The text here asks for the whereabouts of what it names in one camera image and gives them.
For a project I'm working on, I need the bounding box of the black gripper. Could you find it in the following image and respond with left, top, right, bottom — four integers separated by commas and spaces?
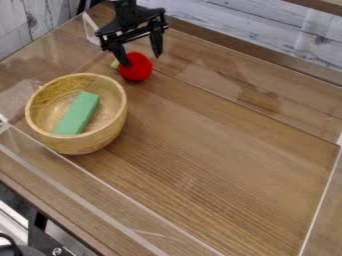
95, 0, 168, 67

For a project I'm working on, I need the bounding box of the red toy fruit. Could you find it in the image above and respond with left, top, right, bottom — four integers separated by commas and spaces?
111, 51, 152, 81

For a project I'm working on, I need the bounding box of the green rectangular block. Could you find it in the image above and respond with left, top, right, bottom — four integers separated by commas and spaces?
52, 91, 100, 135

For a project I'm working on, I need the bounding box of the wooden bowl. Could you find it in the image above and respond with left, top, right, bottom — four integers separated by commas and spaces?
26, 73, 127, 155

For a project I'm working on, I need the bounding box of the clear acrylic corner bracket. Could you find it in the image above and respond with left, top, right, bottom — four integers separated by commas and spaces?
82, 12, 100, 46

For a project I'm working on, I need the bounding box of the clear acrylic tray wall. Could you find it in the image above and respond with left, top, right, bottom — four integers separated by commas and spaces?
0, 115, 225, 256

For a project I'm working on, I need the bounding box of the black table leg bracket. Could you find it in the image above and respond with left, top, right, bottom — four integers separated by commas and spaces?
28, 212, 75, 256

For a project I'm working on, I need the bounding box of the black cable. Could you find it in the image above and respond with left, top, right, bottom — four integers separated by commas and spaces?
0, 233, 26, 256

